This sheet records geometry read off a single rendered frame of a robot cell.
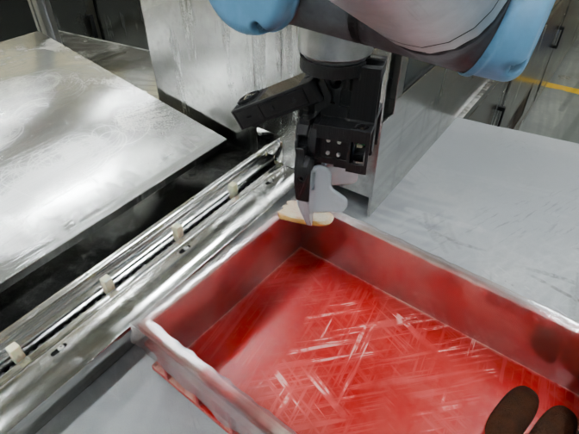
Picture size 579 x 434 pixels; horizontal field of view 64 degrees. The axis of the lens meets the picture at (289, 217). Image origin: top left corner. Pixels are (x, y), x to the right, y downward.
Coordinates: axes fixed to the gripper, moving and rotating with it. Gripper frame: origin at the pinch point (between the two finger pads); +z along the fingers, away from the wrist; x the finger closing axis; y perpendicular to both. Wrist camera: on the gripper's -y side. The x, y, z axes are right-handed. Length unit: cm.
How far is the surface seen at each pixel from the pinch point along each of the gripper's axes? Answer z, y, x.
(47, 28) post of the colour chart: 3, -89, 55
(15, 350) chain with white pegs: 11.9, -30.0, -24.5
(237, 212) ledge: 12.6, -15.3, 9.7
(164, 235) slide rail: 13.8, -24.8, 1.7
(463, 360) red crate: 16.3, 23.1, -5.0
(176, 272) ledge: 12.6, -18.2, -6.1
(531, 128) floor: 99, 71, 234
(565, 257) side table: 16.7, 38.3, 20.9
